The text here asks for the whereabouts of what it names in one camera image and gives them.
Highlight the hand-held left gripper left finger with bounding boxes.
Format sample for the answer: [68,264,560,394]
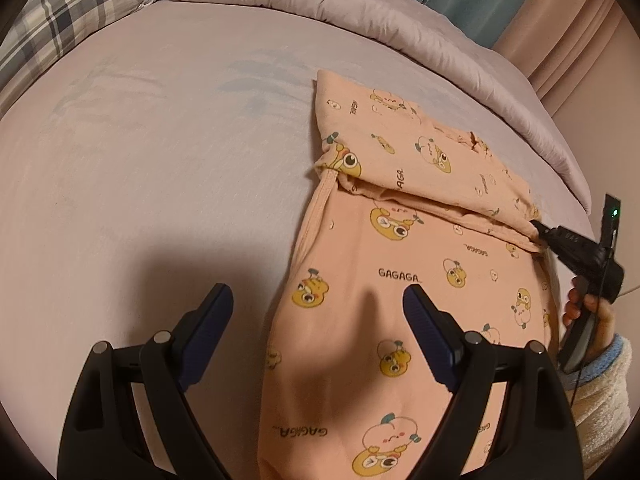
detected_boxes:
[56,282,235,480]

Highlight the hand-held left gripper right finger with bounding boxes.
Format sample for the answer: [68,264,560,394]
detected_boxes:
[402,284,585,480]

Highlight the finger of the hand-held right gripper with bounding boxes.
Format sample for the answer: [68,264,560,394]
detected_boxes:
[530,219,593,267]

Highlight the orange cartoon print pants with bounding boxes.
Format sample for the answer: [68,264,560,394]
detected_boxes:
[257,69,561,480]

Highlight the person's right forearm fluffy sleeve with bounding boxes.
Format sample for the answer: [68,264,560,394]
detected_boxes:
[560,332,633,480]

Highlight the person's right hand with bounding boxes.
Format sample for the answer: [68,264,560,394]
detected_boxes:
[562,289,617,348]

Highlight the pink bed sheet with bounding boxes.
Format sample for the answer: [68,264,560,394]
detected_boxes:
[0,0,588,461]

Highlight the pink curtain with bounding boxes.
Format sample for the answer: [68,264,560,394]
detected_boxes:
[492,0,640,128]

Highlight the grey-pink quilt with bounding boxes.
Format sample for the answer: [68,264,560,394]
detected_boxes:
[122,0,593,216]

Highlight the plaid pillow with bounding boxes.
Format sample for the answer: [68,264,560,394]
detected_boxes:
[0,0,161,108]

